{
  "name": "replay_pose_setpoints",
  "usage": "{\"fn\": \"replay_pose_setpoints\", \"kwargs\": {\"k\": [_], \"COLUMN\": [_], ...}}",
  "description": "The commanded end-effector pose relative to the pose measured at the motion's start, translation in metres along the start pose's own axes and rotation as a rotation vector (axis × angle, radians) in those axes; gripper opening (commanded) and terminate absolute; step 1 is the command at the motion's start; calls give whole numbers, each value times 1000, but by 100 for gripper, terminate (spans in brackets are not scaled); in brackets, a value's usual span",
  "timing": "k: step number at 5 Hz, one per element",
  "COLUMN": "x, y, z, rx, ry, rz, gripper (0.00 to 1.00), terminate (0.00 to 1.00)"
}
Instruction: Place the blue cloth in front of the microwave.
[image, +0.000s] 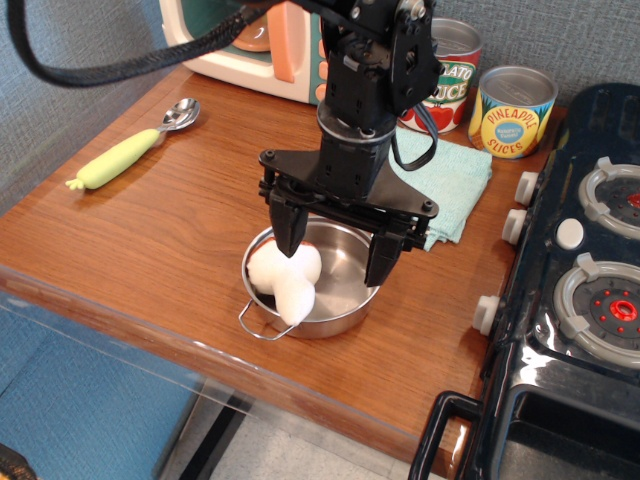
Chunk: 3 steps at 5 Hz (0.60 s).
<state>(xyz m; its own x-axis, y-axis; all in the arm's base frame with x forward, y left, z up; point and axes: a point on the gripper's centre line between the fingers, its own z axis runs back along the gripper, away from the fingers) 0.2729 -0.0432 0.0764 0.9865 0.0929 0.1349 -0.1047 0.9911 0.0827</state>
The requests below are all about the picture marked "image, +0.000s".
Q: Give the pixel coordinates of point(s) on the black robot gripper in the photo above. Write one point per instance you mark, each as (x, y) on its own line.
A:
(349, 179)

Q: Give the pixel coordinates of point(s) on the light blue cloth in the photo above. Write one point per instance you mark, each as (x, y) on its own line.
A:
(455, 180)

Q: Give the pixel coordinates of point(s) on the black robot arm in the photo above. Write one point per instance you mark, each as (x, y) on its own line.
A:
(381, 65)

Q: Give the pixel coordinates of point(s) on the toy microwave teal and cream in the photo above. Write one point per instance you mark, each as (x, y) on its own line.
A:
(280, 54)

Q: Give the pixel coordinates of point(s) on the stainless steel pot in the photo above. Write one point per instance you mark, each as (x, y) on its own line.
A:
(342, 297)

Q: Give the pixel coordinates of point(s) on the white plush mushroom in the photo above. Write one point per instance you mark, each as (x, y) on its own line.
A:
(290, 280)

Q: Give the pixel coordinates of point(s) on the lower white stove knob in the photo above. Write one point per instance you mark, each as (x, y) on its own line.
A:
(485, 313)

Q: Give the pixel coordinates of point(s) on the white stove knob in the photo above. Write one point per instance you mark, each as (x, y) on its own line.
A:
(526, 187)
(513, 225)
(485, 313)

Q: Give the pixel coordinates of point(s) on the middle white stove knob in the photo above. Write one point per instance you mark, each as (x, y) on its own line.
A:
(513, 225)

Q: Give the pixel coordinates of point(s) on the upper white stove knob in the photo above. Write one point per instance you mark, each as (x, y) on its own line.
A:
(526, 187)

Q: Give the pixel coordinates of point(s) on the pineapple slices can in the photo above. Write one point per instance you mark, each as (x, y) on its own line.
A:
(511, 111)

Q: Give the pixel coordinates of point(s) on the tomato sauce can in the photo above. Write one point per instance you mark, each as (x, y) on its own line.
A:
(458, 48)

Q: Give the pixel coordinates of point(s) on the black toy stove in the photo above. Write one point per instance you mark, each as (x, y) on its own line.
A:
(561, 374)

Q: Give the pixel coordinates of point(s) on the spoon with green handle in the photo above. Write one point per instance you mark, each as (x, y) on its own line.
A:
(115, 161)

